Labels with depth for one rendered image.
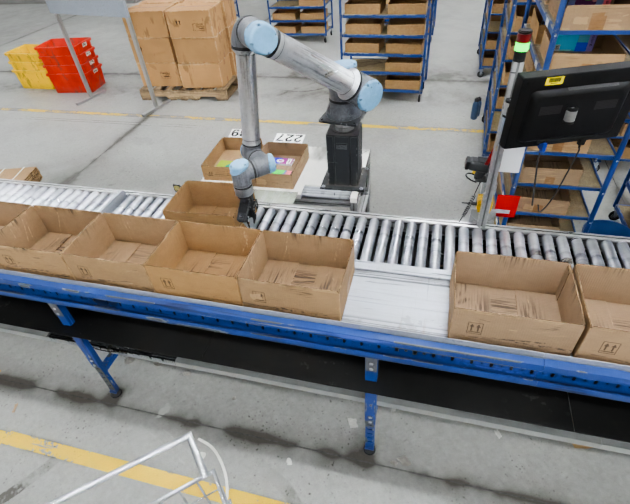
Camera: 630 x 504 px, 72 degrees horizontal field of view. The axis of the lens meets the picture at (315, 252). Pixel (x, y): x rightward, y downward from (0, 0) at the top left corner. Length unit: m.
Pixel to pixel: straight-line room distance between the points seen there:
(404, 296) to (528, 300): 0.46
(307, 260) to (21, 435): 1.86
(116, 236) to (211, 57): 4.06
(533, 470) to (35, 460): 2.45
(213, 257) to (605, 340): 1.50
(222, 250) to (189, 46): 4.37
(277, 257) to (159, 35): 4.73
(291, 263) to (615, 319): 1.23
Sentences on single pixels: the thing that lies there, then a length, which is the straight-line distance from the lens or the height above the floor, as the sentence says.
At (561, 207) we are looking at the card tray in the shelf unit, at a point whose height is 0.59.
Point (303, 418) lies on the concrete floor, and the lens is 2.45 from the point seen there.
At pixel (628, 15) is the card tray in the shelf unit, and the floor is 1.60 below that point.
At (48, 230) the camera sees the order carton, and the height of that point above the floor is 0.90.
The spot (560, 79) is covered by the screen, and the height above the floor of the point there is 1.53.
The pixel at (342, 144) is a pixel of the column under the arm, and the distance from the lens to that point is 2.46.
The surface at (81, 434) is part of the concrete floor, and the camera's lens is 2.80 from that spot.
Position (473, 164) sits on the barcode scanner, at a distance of 2.20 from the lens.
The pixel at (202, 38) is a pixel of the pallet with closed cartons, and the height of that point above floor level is 0.73.
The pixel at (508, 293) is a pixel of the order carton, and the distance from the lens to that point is 1.84.
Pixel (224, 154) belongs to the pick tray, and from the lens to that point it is 3.09.
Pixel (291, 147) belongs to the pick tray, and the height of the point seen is 0.82.
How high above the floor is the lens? 2.16
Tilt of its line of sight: 41 degrees down
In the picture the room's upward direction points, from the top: 5 degrees counter-clockwise
